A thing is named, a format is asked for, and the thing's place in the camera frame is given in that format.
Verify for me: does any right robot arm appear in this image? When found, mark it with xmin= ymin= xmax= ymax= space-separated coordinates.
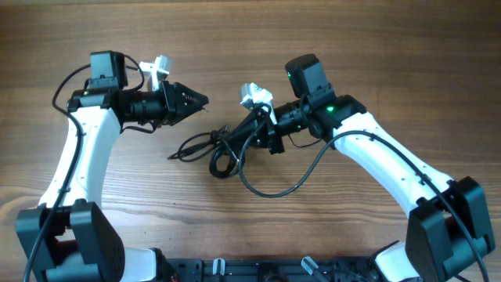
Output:
xmin=232 ymin=54 xmax=496 ymax=281

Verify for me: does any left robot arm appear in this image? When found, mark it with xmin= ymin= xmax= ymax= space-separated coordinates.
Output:
xmin=16 ymin=51 xmax=208 ymax=281

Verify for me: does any left camera black cable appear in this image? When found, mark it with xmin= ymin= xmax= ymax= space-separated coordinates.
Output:
xmin=23 ymin=54 xmax=157 ymax=282

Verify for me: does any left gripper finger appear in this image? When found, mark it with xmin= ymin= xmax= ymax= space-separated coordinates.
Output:
xmin=178 ymin=103 xmax=206 ymax=122
xmin=174 ymin=82 xmax=209 ymax=105

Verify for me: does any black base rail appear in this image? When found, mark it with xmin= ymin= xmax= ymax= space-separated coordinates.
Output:
xmin=167 ymin=257 xmax=385 ymax=282

